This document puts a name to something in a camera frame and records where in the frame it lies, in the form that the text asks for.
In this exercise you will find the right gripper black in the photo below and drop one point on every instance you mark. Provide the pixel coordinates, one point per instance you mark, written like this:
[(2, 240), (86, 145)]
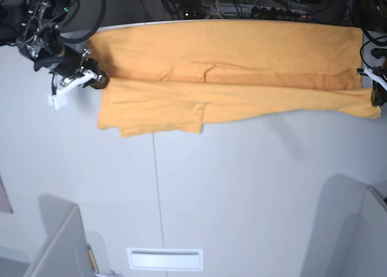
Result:
[(70, 64)]

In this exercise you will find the orange yellow T-shirt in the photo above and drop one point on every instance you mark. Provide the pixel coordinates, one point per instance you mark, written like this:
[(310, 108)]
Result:
[(182, 75)]

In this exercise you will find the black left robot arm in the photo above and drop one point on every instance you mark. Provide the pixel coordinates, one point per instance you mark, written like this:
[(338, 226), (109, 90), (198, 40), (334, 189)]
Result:
[(370, 17)]

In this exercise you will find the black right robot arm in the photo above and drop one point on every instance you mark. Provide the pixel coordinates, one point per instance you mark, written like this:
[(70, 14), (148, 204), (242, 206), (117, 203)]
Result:
[(35, 32)]

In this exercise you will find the grey right bin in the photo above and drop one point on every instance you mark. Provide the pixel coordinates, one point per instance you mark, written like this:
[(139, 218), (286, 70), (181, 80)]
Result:
[(360, 248)]

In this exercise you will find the grey bin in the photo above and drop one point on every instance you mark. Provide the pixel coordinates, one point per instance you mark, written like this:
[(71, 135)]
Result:
[(65, 250), (360, 248)]

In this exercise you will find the black power strip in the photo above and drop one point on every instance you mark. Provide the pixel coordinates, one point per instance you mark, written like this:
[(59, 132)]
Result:
[(279, 14)]

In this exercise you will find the pink cloth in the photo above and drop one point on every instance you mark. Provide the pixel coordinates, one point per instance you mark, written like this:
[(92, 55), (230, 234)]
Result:
[(5, 204)]

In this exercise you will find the grey left bin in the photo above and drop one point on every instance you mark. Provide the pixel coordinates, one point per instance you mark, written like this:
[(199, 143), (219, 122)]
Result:
[(65, 250)]

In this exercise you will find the orange pencil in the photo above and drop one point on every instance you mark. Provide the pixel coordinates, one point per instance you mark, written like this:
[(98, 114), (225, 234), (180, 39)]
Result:
[(93, 261)]

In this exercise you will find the white table slot plate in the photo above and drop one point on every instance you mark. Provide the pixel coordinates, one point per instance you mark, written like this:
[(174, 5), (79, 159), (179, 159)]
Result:
[(181, 260)]

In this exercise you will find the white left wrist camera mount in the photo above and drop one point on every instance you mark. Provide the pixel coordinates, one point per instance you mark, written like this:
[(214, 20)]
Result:
[(376, 74)]

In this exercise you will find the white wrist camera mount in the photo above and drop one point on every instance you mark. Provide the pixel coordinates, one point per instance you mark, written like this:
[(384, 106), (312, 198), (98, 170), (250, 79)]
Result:
[(68, 89), (376, 74)]

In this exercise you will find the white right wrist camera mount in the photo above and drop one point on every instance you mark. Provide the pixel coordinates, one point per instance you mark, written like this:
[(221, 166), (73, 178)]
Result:
[(68, 89)]

